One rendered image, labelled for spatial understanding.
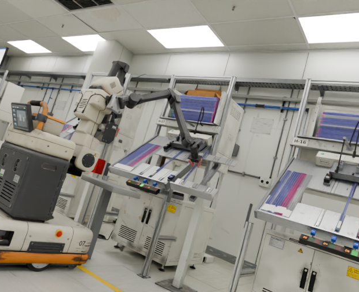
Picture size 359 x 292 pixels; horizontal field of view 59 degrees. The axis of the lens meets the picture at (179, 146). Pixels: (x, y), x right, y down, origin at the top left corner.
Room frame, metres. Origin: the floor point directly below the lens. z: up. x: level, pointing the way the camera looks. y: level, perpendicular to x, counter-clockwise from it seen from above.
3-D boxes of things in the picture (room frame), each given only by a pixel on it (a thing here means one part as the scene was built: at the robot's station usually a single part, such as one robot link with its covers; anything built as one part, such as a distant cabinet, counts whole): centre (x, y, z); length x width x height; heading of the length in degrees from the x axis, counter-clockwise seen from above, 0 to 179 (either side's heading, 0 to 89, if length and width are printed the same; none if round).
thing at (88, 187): (3.30, 0.77, 0.39); 0.24 x 0.24 x 0.78; 53
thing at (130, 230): (3.25, -0.08, 0.31); 0.70 x 0.65 x 0.62; 53
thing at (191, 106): (3.11, -0.06, 1.52); 0.51 x 0.13 x 0.27; 53
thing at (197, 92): (3.42, -0.15, 1.82); 0.68 x 0.30 x 0.20; 53
